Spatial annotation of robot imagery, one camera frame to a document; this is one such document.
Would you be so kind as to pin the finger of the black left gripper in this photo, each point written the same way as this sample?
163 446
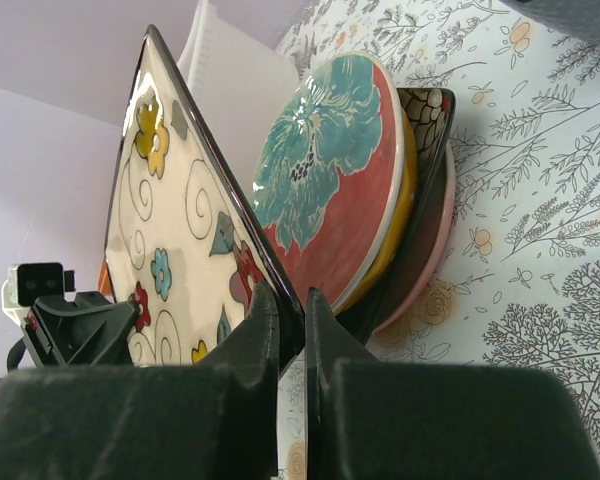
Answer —
89 330

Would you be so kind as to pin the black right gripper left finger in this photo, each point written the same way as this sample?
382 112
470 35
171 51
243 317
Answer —
215 419

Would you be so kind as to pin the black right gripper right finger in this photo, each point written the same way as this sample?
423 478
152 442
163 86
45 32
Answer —
369 419

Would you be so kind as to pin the square floral ceramic plate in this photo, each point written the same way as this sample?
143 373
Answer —
182 240

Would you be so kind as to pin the yellow plate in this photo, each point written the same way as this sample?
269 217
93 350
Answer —
398 223

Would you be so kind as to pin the red plate teal flower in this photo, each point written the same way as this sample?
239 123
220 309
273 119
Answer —
327 182

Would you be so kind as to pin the white plastic bin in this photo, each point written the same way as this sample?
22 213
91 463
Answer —
218 54

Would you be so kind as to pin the pink bottom plate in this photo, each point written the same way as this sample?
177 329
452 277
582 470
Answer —
425 252

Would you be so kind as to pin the floral tablecloth mat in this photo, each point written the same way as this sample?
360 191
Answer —
519 279

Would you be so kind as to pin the black square patterned plate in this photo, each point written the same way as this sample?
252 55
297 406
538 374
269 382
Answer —
430 112

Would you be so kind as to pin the grey mug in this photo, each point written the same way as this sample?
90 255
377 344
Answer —
576 18

